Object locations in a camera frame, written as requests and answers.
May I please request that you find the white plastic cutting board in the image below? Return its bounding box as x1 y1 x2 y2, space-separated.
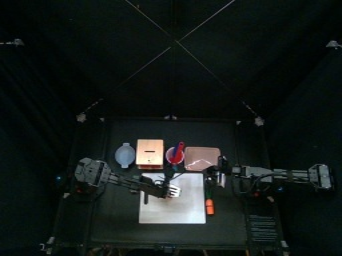
138 172 209 225

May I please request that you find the pink square tray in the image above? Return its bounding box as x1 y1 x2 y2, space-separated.
184 146 222 172

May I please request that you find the orange toy carrot green top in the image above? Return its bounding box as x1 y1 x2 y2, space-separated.
205 187 217 216

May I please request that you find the red measuring spoon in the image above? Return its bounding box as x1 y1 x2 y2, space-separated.
174 141 186 163

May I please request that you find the wooden box with red front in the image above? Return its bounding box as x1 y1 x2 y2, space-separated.
136 138 166 170

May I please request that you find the pale blue plastic bowl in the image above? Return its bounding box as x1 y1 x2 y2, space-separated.
114 142 137 169

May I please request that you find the white printed label sticker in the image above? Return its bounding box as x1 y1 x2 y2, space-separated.
248 214 280 247

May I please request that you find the thin diagonal brace cable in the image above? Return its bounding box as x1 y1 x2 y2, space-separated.
124 0 262 122
79 0 237 118

